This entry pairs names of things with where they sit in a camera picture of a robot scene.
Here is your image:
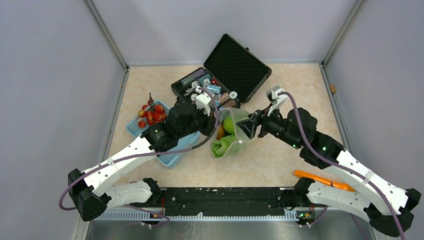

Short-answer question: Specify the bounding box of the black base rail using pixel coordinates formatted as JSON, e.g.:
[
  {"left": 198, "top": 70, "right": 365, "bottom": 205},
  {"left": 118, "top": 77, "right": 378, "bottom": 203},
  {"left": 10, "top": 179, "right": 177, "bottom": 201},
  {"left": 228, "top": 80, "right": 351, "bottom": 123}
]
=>
[{"left": 145, "top": 187, "right": 327, "bottom": 218}]

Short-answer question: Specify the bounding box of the green apple toy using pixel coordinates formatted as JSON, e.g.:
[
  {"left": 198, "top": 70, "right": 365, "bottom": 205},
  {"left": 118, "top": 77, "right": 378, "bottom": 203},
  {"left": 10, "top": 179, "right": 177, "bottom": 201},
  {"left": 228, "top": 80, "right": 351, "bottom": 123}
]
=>
[{"left": 222, "top": 116, "right": 235, "bottom": 134}]

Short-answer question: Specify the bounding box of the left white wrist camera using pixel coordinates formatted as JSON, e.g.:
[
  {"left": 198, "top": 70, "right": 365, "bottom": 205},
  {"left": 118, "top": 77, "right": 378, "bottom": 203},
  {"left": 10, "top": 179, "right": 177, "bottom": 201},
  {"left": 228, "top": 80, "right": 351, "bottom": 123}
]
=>
[{"left": 194, "top": 86, "right": 213, "bottom": 117}]

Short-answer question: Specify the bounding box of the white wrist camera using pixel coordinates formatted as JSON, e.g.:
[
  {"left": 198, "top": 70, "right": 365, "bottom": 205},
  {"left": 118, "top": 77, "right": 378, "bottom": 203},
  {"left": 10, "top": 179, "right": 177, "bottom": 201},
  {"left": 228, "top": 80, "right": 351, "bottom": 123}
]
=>
[
  {"left": 266, "top": 85, "right": 288, "bottom": 117},
  {"left": 194, "top": 86, "right": 213, "bottom": 117}
]

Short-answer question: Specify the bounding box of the white single poker chip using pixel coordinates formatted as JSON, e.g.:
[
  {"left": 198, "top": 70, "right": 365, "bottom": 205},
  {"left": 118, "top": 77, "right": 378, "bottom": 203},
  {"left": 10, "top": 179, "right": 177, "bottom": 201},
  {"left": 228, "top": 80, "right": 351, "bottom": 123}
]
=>
[{"left": 228, "top": 91, "right": 238, "bottom": 99}]

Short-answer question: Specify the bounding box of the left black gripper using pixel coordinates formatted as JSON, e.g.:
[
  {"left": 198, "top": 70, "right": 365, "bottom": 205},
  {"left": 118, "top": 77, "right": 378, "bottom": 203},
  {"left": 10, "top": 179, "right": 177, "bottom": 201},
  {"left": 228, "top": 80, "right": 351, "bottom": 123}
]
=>
[{"left": 177, "top": 103, "right": 221, "bottom": 139}]

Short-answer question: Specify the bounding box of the orange marker pen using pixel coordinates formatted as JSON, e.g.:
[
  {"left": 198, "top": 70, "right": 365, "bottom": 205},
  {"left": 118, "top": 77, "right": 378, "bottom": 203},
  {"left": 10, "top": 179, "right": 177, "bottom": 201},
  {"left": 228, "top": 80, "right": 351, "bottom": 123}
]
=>
[{"left": 294, "top": 170, "right": 355, "bottom": 192}]

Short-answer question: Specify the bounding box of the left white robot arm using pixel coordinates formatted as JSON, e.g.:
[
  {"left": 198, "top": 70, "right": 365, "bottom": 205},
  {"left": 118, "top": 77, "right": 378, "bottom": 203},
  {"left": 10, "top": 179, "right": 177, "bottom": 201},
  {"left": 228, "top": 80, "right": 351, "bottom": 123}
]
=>
[{"left": 59, "top": 95, "right": 219, "bottom": 222}]

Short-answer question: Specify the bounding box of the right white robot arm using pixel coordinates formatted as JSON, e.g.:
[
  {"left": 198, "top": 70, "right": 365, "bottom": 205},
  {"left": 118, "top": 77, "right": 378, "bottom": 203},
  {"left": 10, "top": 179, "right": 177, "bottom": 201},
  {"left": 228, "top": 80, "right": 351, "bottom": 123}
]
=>
[{"left": 236, "top": 108, "right": 421, "bottom": 238}]

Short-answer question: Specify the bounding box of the red cherry tomato bunch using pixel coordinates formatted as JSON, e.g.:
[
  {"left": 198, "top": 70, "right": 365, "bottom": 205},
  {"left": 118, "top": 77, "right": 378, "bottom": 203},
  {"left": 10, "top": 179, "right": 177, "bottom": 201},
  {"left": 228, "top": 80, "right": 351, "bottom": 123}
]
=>
[{"left": 137, "top": 93, "right": 168, "bottom": 129}]

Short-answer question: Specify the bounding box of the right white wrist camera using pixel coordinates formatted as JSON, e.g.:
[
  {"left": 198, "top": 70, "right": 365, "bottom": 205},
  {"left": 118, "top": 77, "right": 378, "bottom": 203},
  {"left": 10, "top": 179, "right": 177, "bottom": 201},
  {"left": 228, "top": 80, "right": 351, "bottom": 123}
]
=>
[{"left": 266, "top": 85, "right": 288, "bottom": 117}]

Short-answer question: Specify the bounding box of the light blue plastic basket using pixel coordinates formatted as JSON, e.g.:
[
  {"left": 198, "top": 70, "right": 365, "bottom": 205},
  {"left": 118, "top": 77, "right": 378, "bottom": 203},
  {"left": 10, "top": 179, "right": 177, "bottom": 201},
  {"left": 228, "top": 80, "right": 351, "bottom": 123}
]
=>
[{"left": 125, "top": 100, "right": 201, "bottom": 170}]

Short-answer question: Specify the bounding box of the clear zip top bag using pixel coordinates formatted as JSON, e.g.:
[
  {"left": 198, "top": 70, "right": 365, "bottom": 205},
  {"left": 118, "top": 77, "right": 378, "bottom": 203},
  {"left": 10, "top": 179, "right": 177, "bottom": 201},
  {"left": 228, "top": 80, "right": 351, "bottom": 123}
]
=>
[{"left": 208, "top": 107, "right": 254, "bottom": 159}]

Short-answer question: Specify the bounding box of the green napa cabbage toy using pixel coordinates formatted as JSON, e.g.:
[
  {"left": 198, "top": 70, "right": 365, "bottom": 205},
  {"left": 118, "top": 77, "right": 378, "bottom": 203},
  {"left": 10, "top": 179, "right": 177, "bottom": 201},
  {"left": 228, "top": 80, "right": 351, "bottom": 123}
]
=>
[{"left": 210, "top": 134, "right": 246, "bottom": 158}]

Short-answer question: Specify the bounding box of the white cable duct strip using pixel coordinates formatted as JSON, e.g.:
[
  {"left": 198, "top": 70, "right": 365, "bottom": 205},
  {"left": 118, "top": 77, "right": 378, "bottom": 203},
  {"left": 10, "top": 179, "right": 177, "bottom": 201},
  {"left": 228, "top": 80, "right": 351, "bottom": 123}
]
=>
[{"left": 95, "top": 209, "right": 299, "bottom": 222}]

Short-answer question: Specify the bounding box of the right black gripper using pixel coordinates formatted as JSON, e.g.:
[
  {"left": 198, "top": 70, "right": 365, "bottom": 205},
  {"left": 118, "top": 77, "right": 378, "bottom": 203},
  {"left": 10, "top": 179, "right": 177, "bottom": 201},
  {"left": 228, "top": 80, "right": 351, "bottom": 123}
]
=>
[{"left": 237, "top": 101, "right": 302, "bottom": 150}]

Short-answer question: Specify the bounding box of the orange brown fruit toy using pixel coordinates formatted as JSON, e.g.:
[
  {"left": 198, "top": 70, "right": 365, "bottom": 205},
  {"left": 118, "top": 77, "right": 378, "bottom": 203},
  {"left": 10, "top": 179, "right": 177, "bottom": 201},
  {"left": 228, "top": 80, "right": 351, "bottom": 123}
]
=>
[{"left": 216, "top": 125, "right": 228, "bottom": 140}]

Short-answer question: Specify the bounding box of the black poker chip case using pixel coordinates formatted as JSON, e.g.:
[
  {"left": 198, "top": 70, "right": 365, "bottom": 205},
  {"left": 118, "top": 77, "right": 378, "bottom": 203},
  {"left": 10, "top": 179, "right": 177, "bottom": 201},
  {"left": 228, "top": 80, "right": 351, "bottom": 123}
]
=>
[{"left": 171, "top": 33, "right": 272, "bottom": 107}]

